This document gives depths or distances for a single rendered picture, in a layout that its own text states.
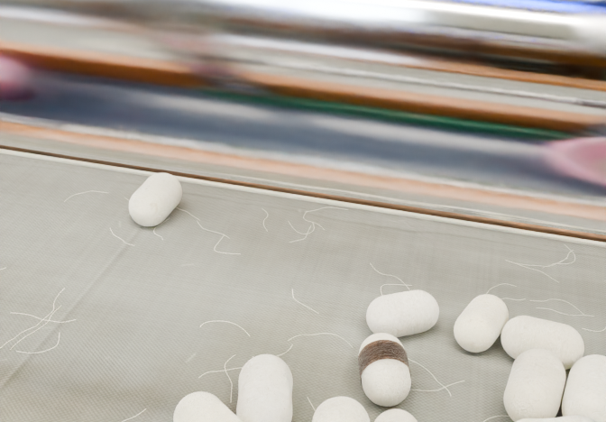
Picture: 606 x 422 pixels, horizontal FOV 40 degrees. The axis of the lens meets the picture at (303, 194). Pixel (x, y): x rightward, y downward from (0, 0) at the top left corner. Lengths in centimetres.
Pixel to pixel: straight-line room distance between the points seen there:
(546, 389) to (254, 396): 11
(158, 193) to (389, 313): 14
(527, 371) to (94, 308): 19
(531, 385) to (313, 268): 13
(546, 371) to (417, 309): 6
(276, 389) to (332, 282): 10
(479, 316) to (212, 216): 16
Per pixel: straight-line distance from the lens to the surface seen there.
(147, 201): 43
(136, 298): 39
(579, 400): 33
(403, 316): 36
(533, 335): 36
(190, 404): 31
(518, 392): 33
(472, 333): 36
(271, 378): 31
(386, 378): 32
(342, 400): 31
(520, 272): 43
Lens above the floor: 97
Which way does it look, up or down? 29 degrees down
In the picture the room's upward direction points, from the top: 3 degrees clockwise
